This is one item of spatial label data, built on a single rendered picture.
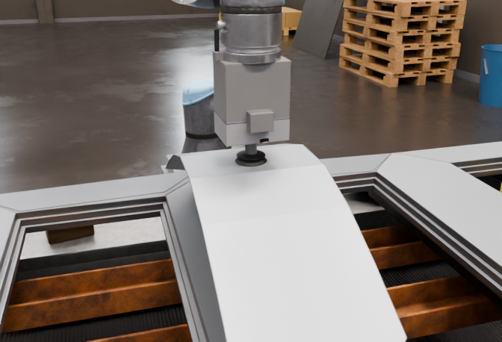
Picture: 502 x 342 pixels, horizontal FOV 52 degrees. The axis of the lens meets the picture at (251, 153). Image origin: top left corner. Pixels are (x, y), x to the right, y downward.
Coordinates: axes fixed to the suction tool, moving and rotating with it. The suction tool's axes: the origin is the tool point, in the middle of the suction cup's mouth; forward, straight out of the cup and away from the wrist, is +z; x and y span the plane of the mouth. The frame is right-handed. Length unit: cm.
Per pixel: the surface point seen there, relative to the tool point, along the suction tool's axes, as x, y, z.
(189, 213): 19.9, -5.3, 15.8
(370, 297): -22.3, 6.2, 6.5
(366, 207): 42, 44, 33
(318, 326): -23.8, -0.4, 7.5
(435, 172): 22, 48, 16
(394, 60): 403, 282, 74
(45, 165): 279, -54, 102
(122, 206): 28.5, -16.2, 17.0
